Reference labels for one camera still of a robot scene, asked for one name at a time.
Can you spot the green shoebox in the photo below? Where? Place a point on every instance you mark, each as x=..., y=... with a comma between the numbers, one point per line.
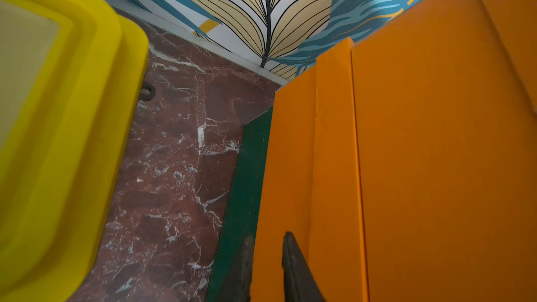
x=243, y=206

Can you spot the large orange shoebox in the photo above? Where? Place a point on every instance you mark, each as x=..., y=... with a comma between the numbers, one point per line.
x=311, y=184

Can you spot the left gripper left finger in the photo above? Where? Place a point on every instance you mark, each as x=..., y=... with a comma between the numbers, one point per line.
x=237, y=283

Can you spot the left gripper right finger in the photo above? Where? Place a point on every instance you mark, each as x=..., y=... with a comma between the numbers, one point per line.
x=299, y=284

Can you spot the yellow black toolbox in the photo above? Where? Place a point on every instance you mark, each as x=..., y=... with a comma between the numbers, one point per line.
x=71, y=73

